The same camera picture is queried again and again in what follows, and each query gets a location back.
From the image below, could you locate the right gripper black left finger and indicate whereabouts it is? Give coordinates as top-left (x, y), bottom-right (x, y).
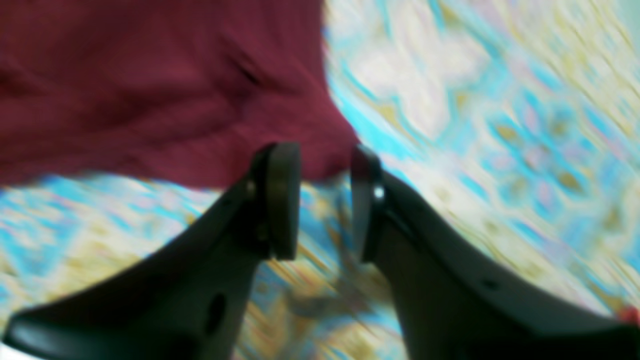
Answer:
top-left (2, 142), bottom-right (301, 360)

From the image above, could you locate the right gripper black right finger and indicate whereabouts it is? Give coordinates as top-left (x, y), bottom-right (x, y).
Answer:
top-left (350, 145), bottom-right (639, 360)

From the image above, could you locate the patterned tablecloth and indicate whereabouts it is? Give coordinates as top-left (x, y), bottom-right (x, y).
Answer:
top-left (1, 0), bottom-right (639, 360)

